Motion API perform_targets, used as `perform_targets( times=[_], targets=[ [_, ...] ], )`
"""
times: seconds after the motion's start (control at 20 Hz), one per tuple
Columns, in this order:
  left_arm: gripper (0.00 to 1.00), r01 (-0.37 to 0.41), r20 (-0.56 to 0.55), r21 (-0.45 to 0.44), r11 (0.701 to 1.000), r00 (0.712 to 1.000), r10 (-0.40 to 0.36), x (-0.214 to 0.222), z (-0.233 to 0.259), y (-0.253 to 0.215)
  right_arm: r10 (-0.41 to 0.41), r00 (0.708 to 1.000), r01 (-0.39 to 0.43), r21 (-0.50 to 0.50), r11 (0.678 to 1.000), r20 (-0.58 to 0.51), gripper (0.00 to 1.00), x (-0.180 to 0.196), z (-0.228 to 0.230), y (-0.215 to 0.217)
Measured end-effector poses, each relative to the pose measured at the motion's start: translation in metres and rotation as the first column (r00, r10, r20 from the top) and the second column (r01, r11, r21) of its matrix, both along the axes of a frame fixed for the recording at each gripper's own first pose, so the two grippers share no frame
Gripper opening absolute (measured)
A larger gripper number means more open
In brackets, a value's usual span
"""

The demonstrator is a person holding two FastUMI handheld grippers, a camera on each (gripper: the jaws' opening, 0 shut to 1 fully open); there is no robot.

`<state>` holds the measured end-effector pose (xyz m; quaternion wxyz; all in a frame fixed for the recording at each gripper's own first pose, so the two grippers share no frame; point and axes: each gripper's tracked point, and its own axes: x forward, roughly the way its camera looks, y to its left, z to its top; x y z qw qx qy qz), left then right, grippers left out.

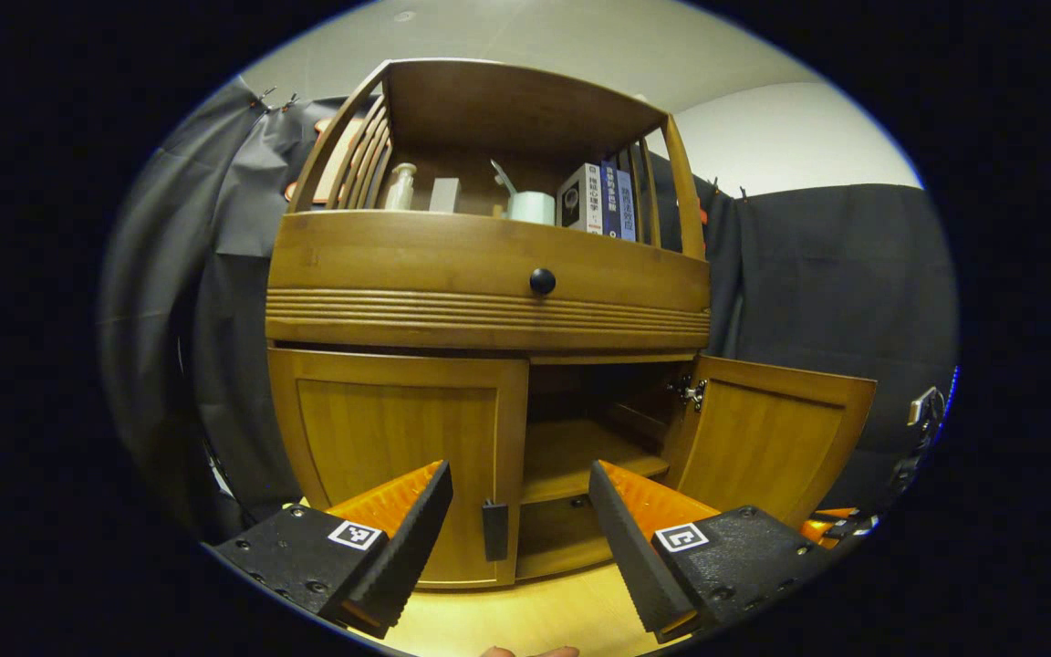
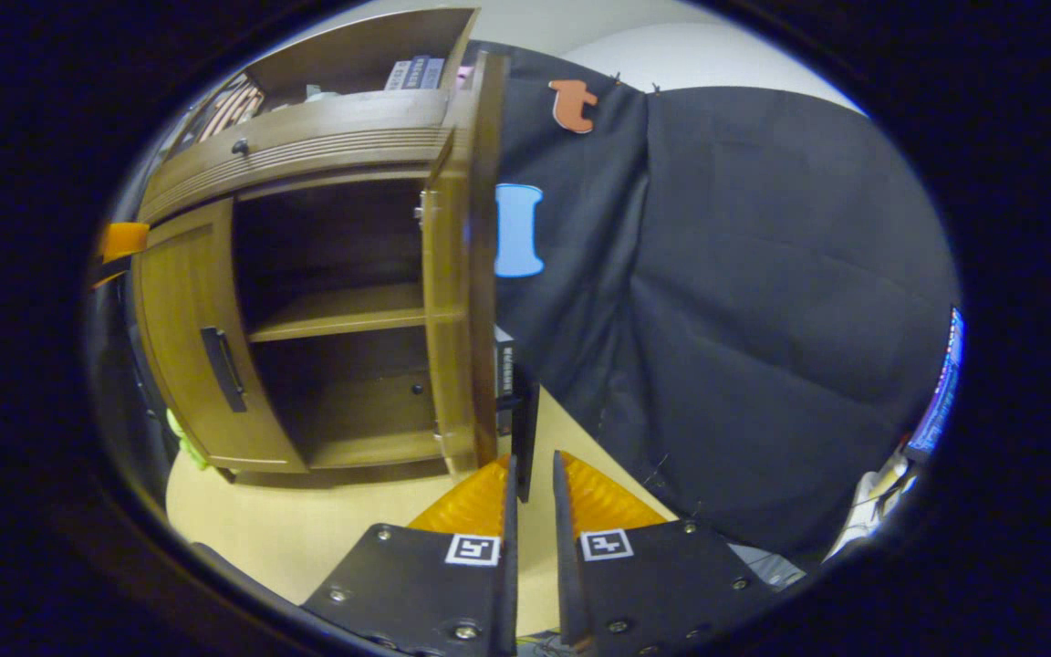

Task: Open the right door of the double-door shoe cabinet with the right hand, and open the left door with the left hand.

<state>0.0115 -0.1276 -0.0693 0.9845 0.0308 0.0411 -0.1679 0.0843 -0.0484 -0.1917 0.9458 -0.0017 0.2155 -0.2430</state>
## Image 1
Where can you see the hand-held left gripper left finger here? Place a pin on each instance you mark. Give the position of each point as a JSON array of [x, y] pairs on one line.
[[416, 538]]

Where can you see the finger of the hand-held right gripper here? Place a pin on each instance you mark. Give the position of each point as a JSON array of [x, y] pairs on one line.
[[831, 527]]

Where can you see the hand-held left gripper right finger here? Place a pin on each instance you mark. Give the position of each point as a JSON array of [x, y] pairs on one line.
[[626, 547]]

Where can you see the wooden shoe cabinet door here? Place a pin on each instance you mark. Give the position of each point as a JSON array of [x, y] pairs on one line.
[[379, 420], [763, 438]]

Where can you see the wooden double-door shoe cabinet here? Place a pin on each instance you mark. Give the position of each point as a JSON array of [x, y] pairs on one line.
[[507, 109]]

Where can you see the black backdrop cloth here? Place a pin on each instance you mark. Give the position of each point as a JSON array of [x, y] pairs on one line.
[[817, 274]]

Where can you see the wooden drawer with black knob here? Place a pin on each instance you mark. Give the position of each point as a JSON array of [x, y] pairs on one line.
[[398, 265]]

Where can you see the light blue book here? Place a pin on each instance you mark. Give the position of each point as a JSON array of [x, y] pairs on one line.
[[627, 206]]

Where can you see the white rectangular box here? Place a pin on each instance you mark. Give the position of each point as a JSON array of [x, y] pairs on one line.
[[444, 196]]

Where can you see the white pump bottle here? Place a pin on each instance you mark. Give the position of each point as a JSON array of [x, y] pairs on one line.
[[400, 190]]

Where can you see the white cup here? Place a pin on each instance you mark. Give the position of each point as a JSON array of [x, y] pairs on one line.
[[533, 208]]

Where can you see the white book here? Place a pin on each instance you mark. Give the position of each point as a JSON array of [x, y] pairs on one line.
[[580, 199]]

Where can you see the pale slender utensil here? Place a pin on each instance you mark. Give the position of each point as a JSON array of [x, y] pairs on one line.
[[503, 178]]

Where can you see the silver metal bracket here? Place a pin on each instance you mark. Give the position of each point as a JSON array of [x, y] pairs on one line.
[[925, 406]]

